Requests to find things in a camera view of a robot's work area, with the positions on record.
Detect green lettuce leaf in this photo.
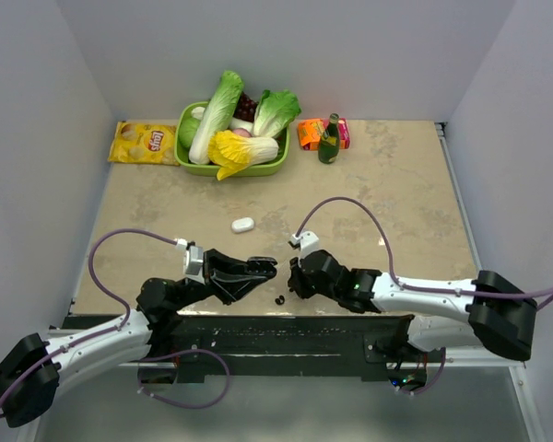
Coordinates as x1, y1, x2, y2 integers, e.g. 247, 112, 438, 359
252, 89, 301, 138

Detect green plastic basket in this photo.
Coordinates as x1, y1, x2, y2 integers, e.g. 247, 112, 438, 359
173, 100, 291, 178

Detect yellow Lays chips bag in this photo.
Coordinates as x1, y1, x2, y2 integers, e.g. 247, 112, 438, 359
108, 122, 178, 166

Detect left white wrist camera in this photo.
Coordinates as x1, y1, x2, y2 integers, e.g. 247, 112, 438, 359
175, 238, 205, 284

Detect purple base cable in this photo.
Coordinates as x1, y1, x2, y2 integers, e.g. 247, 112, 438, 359
394, 344, 446, 397
136, 347, 232, 409

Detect green round cabbage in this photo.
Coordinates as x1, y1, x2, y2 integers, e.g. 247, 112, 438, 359
177, 117, 200, 149

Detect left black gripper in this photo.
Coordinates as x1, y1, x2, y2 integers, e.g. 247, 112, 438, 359
171, 249, 267, 311

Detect pink snack box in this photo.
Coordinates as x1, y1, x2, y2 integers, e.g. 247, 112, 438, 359
338, 118, 350, 149

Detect white earbud charging case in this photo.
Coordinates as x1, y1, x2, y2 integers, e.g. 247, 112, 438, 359
230, 217, 255, 234

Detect aluminium front rail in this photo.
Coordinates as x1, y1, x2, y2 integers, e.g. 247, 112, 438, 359
45, 327, 529, 369

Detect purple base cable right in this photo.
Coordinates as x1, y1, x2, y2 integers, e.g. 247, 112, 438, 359
394, 344, 446, 397

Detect aluminium rail right edge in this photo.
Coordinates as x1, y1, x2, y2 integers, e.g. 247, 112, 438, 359
433, 121, 496, 317

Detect dark red grapes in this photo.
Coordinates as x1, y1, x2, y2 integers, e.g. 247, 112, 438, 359
233, 92, 258, 122

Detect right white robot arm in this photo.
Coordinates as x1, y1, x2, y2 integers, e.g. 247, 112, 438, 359
288, 250, 537, 362

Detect yellow napa cabbage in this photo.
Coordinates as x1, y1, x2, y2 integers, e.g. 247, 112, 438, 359
208, 131, 279, 180

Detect black earbud charging case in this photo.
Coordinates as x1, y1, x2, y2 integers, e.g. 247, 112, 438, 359
246, 256, 277, 279

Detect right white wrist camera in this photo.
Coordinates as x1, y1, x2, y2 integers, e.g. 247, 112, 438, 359
288, 231, 320, 260

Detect tall green napa cabbage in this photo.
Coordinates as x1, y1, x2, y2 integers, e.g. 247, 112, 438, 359
189, 70, 244, 165

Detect orange snack box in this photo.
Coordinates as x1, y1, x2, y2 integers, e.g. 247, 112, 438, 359
297, 119, 327, 151

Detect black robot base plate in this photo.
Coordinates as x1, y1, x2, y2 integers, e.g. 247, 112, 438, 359
142, 315, 441, 388

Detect green glass bottle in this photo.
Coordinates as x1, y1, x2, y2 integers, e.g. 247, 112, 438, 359
318, 113, 340, 164

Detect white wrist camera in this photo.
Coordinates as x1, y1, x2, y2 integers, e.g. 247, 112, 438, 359
175, 238, 205, 284
288, 231, 320, 260

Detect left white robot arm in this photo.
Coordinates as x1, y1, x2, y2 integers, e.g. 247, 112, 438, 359
0, 247, 277, 428

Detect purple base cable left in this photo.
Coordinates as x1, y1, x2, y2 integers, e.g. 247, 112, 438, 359
136, 347, 232, 409

